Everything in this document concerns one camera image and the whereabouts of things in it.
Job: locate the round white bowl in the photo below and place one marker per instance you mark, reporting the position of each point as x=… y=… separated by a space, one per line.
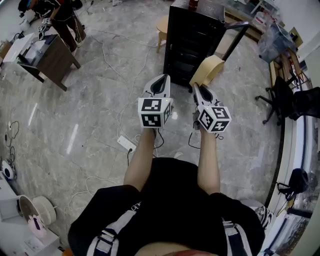
x=27 y=207

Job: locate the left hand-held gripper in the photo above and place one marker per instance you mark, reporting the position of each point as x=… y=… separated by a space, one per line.
x=155 y=112

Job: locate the beige tape roll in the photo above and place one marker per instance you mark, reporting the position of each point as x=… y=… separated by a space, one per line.
x=210 y=68

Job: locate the pink cloth item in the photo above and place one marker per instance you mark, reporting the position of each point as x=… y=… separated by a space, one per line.
x=37 y=226

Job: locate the black white knitted item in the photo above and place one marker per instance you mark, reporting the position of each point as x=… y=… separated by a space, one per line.
x=265 y=217

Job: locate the white blue round device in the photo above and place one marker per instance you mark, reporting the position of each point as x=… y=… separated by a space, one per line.
x=7 y=171

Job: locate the person's left forearm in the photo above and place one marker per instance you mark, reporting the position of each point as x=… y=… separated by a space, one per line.
x=141 y=160

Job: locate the black metal cabinet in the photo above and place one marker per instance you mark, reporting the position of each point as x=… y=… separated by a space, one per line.
x=192 y=37

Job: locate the brown wooden side table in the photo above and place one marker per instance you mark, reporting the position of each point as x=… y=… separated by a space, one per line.
x=53 y=58

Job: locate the wooden rack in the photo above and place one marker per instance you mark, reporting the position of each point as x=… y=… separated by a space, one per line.
x=287 y=67

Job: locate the red object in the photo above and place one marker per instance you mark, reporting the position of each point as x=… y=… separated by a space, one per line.
x=193 y=4

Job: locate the white cardboard box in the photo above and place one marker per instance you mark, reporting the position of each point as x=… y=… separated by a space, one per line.
x=27 y=241

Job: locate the person's black shirt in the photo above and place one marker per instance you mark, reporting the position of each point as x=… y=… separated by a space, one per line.
x=172 y=207

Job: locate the white printer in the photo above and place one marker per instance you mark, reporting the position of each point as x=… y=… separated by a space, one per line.
x=17 y=47

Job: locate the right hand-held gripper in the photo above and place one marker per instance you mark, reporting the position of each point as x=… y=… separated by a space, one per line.
x=215 y=120

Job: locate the person's right forearm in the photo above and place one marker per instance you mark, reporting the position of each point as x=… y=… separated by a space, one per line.
x=208 y=162

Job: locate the white power strip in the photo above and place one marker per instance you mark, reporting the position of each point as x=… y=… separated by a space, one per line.
x=126 y=143

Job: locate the white round robot vacuum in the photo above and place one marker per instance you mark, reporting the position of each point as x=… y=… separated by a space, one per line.
x=46 y=208

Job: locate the white plastic container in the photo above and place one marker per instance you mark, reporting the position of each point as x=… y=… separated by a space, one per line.
x=259 y=21

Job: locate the round wooden stool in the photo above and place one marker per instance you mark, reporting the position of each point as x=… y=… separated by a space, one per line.
x=162 y=25

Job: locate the clear plastic bag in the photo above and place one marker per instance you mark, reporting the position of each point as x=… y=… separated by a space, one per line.
x=276 y=42

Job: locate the black office chair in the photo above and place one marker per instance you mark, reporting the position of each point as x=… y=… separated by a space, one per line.
x=287 y=100

